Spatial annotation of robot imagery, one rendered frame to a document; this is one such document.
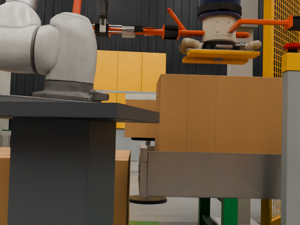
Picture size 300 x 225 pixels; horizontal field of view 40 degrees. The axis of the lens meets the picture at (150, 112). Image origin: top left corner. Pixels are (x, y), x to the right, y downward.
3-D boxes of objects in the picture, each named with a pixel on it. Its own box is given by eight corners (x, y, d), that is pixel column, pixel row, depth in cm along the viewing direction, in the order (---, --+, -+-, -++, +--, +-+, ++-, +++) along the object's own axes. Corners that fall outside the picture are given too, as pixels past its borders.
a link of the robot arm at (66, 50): (90, 83, 125) (96, 10, 125) (31, 77, 125) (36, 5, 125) (97, 85, 141) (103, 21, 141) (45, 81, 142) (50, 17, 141)
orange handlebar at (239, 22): (267, 40, 217) (268, 34, 217) (290, 26, 187) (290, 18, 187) (90, 34, 213) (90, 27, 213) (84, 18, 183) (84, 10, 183)
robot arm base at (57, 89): (101, 102, 123) (102, 84, 123) (30, 96, 125) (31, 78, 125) (113, 103, 141) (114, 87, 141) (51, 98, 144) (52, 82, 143)
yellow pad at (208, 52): (253, 59, 209) (254, 49, 209) (260, 55, 199) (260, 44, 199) (186, 56, 207) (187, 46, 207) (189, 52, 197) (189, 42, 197)
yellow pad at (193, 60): (243, 64, 228) (243, 56, 228) (248, 61, 218) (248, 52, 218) (181, 63, 226) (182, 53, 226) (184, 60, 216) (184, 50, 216)
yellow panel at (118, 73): (158, 159, 1025) (160, 60, 1037) (164, 161, 935) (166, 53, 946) (67, 157, 1001) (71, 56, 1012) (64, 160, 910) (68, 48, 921)
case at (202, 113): (261, 157, 232) (262, 86, 234) (287, 163, 192) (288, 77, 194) (154, 155, 230) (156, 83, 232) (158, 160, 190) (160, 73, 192)
